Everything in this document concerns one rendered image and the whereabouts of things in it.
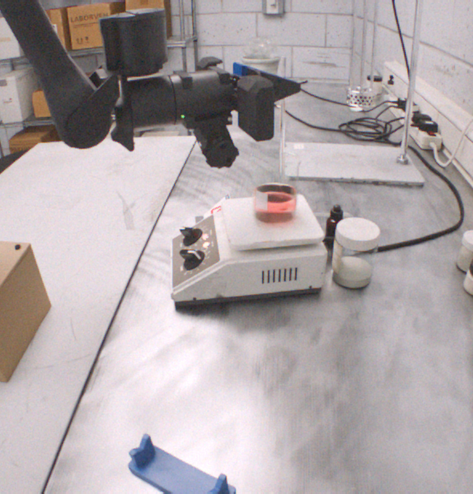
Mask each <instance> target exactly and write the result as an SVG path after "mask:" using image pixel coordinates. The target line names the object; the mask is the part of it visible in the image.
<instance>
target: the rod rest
mask: <svg viewBox="0 0 473 494"><path fill-rule="evenodd" d="M129 455H130V457H131V460H130V462H129V463H128V464H127V466H128V468H129V470H130V472H132V473H134V474H136V475H137V476H139V477H140V478H142V479H144V480H146V481H147V482H148V483H150V484H152V485H154V486H156V487H157V488H159V489H160V490H162V491H164V492H166V493H167V494H237V489H236V487H234V486H233V485H231V484H228V478H227V475H225V474H224V473H221V474H220V475H219V476H218V478H216V477H215V476H212V475H210V474H208V473H207V472H204V471H202V470H200V469H199V468H196V467H194V466H193V465H191V464H189V463H187V462H185V461H183V460H181V459H179V458H178V457H176V456H174V455H172V454H170V453H168V452H167V451H165V450H163V449H161V448H160V447H157V446H156V445H154V444H153V442H152V438H151V436H150V435H149V434H147V433H145V434H144V435H143V436H142V439H141V441H140V444H139V447H136V448H132V449H131V450H130V451H129Z"/></svg>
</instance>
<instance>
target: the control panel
mask: <svg viewBox="0 0 473 494"><path fill-rule="evenodd" d="M192 228H194V229H201V230H202V232H203V233H202V236H201V237H200V239H199V240H198V241H197V242H196V243H194V244H193V245H190V246H185V245H184V244H183V239H184V236H183V235H182V233H181V234H180V235H178V236H177V237H174V238H173V239H172V288H174V287H176V286H178V285H179V284H181V283H183V282H185V281H187V280H188V279H190V278H191V277H194V276H196V275H197V274H198V273H200V272H202V271H204V270H206V269H207V268H209V267H211V266H212V265H215V264H216V263H217V262H219V261H220V254H219V248H218V243H217V237H216V227H215V221H214V216H213V214H212V215H211V216H209V217H207V218H205V219H204V220H202V221H201V222H199V223H198V224H196V225H194V226H192ZM205 234H207V235H208V236H207V237H206V238H205V239H203V235H205ZM206 242H208V245H207V246H206V247H204V243H206ZM182 249H194V250H195V251H197V250H202V251H203V252H204V254H205V256H204V260H203V261H202V262H201V263H200V264H199V265H198V266H197V267H196V268H195V269H191V270H186V269H185V268H184V259H183V258H182V257H181V256H180V254H179V252H180V251H181V250H182Z"/></svg>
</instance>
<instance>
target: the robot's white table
mask: <svg viewBox="0 0 473 494"><path fill-rule="evenodd" d="M196 141H197V140H196V137H195V136H163V137H140V138H134V142H135V150H134V151H133V152H129V151H128V150H127V149H126V148H125V147H123V146H122V145H121V144H118V143H116V142H114V141H112V140H111V139H105V140H104V141H103V142H101V143H100V144H99V145H97V146H95V147H93V148H88V149H77V148H70V147H68V146H67V145H65V144H64V142H52V143H40V144H37V145H36V146H34V147H33V148H32V149H31V150H30V151H29V152H27V153H26V154H25V155H24V156H22V157H21V158H20V159H18V160H17V161H16V162H14V163H13V164H12V165H11V166H10V167H9V168H8V169H7V170H5V171H4V172H3V173H2V174H0V241H13V242H26V243H31V247H32V249H33V251H34V256H35V259H36V261H37V264H38V268H39V271H40V273H41V276H42V280H43V283H44V286H45V287H46V291H47V294H48V297H49V299H50V301H51V308H50V309H49V311H48V312H47V314H46V317H45V318H44V319H43V321H42V323H41V325H40V327H39V328H38V330H37V331H36V333H35V335H34V337H33V338H32V340H31V342H30V344H29V346H28V347H27V348H26V351H25V353H24V355H23V356H22V358H21V360H20V361H19V363H18V365H17V367H16V368H15V370H14V373H13V374H12V375H11V377H10V380H9V381H8V383H3V382H0V494H43V493H44V492H45V489H46V486H47V483H48V481H49V479H50V477H51V473H52V471H53V468H54V466H55V462H56V460H57V458H58V456H59V453H60V450H61V447H62V445H63V442H64V440H65V438H66V435H67V432H68V430H69V427H70V425H71V421H72V419H73V417H74V415H75V412H76V409H77V407H78V405H79V401H80V399H81V397H82V395H83V392H84V390H85V387H86V385H87V382H88V379H89V378H90V375H91V372H92V370H93V368H94V365H95V362H96V360H97V358H98V356H99V352H100V351H101V348H102V346H103V343H104V341H105V338H106V337H107V333H108V331H109V330H110V327H111V324H112V322H113V320H114V317H115V315H116V312H117V310H118V308H119V305H120V303H121V301H122V299H123V296H124V294H125V292H126V290H127V287H128V285H129V283H130V280H131V278H132V276H133V273H134V272H135V269H136V266H137V265H138V263H139V260H140V258H141V256H142V254H143V252H144V249H145V247H146V245H147V243H148V240H149V238H150V236H151V235H152V232H153V230H154V228H155V226H156V223H157V221H158V220H159V218H160V214H161V213H162V211H163V209H164V206H165V205H166V203H167V201H168V198H169V196H170V194H171V192H172V190H173V188H174V186H175V184H176V182H177V180H178V178H179V176H180V174H181V172H182V170H183V167H184V165H185V163H186V161H187V159H188V157H189V155H190V153H191V151H192V149H193V148H194V146H195V144H196Z"/></svg>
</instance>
